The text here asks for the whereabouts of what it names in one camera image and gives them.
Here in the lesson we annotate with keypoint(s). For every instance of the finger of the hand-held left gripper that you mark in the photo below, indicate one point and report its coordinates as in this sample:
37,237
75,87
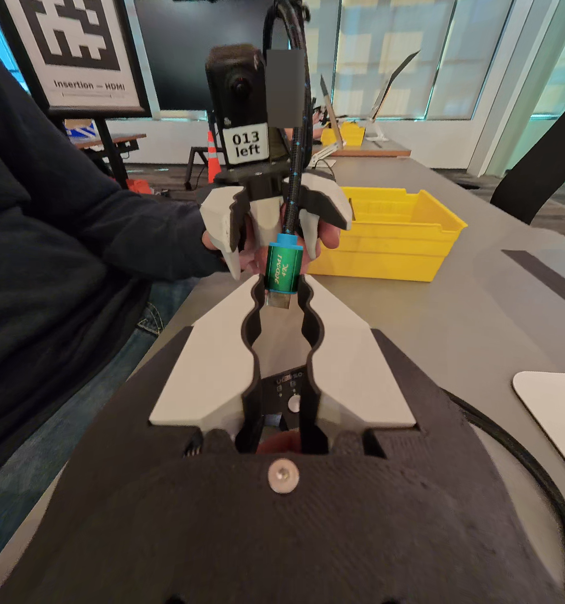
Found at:
216,212
332,193

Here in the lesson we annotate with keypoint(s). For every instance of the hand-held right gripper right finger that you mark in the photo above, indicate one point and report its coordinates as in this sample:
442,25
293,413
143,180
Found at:
362,377

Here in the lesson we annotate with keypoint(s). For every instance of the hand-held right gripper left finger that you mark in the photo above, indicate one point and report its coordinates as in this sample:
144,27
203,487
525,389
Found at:
202,377

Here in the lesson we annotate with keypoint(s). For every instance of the orange traffic cone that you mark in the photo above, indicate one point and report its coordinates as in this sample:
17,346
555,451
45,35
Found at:
214,160

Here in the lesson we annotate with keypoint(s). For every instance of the large black screen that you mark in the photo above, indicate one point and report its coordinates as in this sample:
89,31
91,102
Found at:
192,56

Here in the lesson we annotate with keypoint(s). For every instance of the small yellow bin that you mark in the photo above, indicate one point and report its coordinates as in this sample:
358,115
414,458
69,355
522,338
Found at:
353,134

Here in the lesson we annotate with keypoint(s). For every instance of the wooden side table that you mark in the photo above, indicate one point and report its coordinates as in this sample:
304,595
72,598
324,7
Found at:
381,150

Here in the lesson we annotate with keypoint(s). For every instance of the tilted dark board on stand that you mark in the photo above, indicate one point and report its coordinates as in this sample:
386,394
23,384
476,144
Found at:
334,122
391,89

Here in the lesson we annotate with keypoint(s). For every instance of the yellow plastic bin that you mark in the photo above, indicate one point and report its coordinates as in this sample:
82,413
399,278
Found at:
395,236

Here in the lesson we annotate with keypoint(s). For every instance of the framed marker sign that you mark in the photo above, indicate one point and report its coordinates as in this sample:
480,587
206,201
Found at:
84,94

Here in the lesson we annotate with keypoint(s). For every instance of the white board stand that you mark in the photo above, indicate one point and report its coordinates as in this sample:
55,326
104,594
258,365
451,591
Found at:
556,410

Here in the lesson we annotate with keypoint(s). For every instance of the black highback office chair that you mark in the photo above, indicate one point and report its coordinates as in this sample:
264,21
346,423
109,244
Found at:
537,179

